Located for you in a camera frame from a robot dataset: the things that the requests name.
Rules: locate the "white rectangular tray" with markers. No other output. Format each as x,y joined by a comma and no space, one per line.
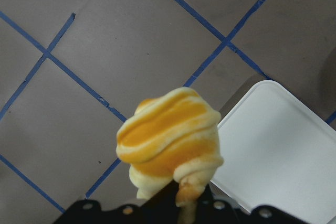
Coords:
278,152

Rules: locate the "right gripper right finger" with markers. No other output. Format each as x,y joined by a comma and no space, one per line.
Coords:
205,210

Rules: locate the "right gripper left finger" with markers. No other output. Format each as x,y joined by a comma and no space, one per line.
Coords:
161,208

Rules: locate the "striped orange bread roll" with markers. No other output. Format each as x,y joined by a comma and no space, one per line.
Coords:
173,138

